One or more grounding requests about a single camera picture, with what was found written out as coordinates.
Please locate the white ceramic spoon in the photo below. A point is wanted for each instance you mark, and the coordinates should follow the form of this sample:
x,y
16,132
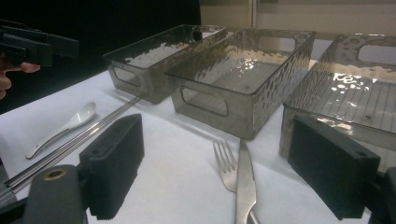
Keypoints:
x,y
77,117

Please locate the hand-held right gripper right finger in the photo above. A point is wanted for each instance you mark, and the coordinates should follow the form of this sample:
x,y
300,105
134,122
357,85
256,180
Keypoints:
x,y
330,168

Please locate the black curtain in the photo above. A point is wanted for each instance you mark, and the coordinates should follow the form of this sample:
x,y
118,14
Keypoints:
x,y
109,18

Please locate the metal fork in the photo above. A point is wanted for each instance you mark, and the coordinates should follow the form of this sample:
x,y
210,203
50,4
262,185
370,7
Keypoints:
x,y
226,168

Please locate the metal knife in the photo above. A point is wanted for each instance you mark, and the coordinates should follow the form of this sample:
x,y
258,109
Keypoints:
x,y
246,180

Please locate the clear grey plastic bin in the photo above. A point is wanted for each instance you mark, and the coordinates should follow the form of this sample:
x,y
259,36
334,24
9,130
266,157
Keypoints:
x,y
358,93
146,84
218,118

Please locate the light wooden desk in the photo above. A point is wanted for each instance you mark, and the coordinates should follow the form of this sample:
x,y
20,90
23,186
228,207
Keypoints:
x,y
327,15

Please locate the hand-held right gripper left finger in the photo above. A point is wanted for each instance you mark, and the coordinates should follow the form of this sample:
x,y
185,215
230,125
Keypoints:
x,y
113,165

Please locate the metal chopstick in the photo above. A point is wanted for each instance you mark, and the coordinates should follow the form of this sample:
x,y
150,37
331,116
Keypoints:
x,y
73,143
77,136

